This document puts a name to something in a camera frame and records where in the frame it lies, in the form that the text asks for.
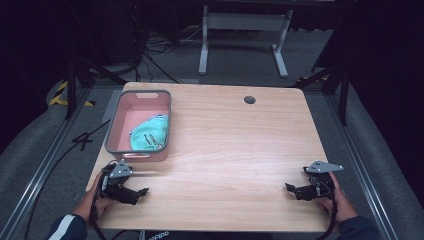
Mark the white metal desk frame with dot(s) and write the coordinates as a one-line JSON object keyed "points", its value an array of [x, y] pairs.
{"points": [[245, 21]]}

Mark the black metal stand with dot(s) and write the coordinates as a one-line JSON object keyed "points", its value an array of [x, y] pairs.
{"points": [[71, 86], [343, 93]]}

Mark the person's left hand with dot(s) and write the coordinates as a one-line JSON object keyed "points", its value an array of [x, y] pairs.
{"points": [[90, 203]]}

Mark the dark round table grommet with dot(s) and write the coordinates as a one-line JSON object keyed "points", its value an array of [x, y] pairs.
{"points": [[249, 99]]}

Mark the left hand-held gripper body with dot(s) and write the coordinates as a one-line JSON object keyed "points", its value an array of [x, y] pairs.
{"points": [[118, 171]]}

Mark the yellow black floor tape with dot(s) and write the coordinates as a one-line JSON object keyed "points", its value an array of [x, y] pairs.
{"points": [[56, 98]]}

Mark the pink basket with grey rim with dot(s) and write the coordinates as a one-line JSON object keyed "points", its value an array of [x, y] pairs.
{"points": [[140, 113]]}

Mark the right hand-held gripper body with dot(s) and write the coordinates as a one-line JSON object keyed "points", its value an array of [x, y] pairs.
{"points": [[321, 181]]}

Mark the person's dark printed clothing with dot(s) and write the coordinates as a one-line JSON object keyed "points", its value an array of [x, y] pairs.
{"points": [[158, 235]]}

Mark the green face mask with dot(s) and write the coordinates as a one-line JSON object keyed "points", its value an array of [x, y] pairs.
{"points": [[150, 133]]}

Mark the person's right hand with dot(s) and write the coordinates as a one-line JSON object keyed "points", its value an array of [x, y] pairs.
{"points": [[341, 205]]}

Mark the grey metal floor rail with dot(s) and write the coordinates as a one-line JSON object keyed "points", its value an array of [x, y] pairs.
{"points": [[360, 166], [36, 180]]}

